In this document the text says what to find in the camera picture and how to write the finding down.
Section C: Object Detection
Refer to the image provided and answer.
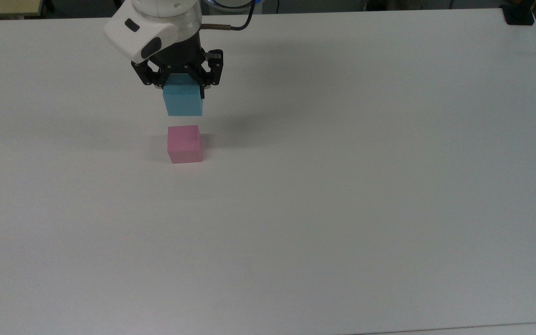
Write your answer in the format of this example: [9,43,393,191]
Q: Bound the black table clamp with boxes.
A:
[502,0,535,26]

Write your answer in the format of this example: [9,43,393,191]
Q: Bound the white robot base blue ring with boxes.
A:
[201,0,264,10]

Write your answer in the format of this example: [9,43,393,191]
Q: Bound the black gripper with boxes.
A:
[131,32,225,100]

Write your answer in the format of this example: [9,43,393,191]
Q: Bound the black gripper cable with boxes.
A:
[201,0,256,32]

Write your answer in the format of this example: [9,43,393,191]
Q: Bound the pink foam cube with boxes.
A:
[167,125,203,164]

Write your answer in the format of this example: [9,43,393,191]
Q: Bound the beige wooden table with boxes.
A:
[0,0,48,20]

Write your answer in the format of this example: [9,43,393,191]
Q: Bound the blue foam cube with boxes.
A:
[162,74,205,117]

